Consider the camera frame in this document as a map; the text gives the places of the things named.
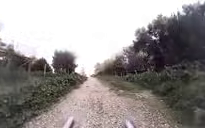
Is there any green weedy verge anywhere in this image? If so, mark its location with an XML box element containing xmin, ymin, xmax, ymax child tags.
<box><xmin>0</xmin><ymin>63</ymin><xmax>89</xmax><ymax>128</ymax></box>

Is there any dark leafy tree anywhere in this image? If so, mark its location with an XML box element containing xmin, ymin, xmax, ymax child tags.
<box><xmin>51</xmin><ymin>49</ymin><xmax>78</xmax><ymax>74</ymax></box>
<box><xmin>31</xmin><ymin>57</ymin><xmax>53</xmax><ymax>74</ymax></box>

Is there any grassy verge with bushes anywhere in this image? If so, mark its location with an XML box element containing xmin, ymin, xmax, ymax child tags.
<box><xmin>96</xmin><ymin>61</ymin><xmax>205</xmax><ymax>128</ymax></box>

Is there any row of dark trees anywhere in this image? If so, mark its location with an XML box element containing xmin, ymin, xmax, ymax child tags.
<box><xmin>93</xmin><ymin>0</ymin><xmax>205</xmax><ymax>76</ymax></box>

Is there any pale gravel path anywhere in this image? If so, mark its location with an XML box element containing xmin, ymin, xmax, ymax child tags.
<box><xmin>23</xmin><ymin>76</ymin><xmax>181</xmax><ymax>128</ymax></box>

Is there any robot's own part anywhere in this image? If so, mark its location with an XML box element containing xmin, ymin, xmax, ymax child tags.
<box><xmin>63</xmin><ymin>116</ymin><xmax>75</xmax><ymax>128</ymax></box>
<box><xmin>125</xmin><ymin>119</ymin><xmax>136</xmax><ymax>128</ymax></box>

